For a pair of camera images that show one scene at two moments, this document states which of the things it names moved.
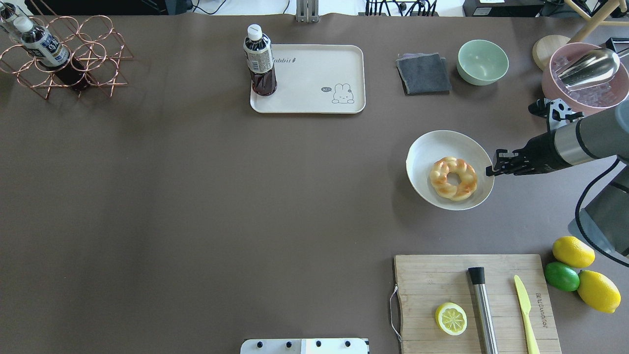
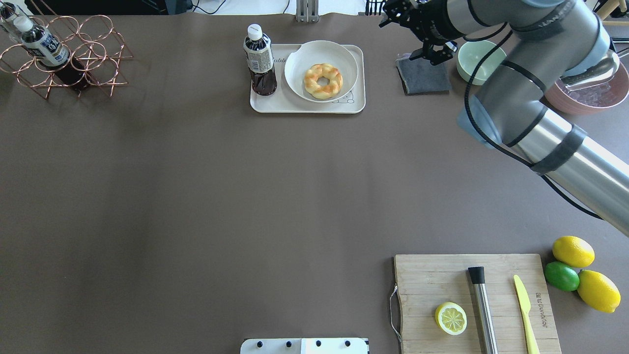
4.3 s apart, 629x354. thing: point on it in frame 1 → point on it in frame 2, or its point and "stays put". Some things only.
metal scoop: x=593 y=67 stays put
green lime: x=561 y=277 stays put
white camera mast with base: x=305 y=346 stays put
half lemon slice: x=450 y=318 stays put
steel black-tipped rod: x=477 y=278 stays put
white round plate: x=428 y=148 → x=299 y=59
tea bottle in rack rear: x=8 y=14 stays put
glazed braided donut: x=439 y=178 → x=315 y=72
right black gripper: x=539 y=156 → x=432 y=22
